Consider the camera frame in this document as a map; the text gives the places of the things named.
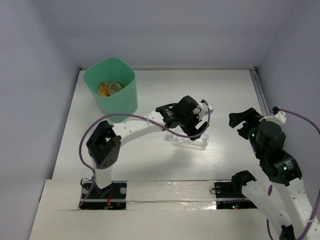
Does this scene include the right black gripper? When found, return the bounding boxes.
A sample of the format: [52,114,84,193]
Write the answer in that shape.
[229,106,265,158]

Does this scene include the large clear water bottle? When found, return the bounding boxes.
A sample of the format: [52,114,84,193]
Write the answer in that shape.
[165,133,209,150]

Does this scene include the blue label yellow bottle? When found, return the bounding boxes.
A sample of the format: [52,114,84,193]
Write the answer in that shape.
[107,82,123,96]

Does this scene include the short orange bottle yellow cap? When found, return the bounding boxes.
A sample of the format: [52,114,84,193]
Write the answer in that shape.
[99,82,109,92]

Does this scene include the small orange juice bottle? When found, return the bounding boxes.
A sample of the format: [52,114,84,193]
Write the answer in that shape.
[97,90,110,97]

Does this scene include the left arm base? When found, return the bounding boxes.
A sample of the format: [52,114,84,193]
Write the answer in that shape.
[79,180,127,210]

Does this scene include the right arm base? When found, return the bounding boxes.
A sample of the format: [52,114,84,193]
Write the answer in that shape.
[210,170,257,210]

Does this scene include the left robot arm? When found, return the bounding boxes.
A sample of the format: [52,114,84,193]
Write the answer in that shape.
[86,95,214,198]

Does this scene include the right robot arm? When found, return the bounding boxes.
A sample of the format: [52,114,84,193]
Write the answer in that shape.
[229,106,320,240]

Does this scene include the green plastic bin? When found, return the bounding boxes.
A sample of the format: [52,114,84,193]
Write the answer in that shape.
[83,57,138,115]

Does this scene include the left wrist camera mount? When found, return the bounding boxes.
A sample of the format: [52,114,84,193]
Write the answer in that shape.
[197,99,214,119]

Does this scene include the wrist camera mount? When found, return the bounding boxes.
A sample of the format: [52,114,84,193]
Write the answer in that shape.
[197,99,214,119]
[259,106,287,125]

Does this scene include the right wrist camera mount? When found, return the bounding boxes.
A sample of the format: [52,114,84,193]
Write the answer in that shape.
[259,106,287,125]

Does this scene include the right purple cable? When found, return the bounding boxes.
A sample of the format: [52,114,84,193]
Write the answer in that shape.
[266,108,320,240]

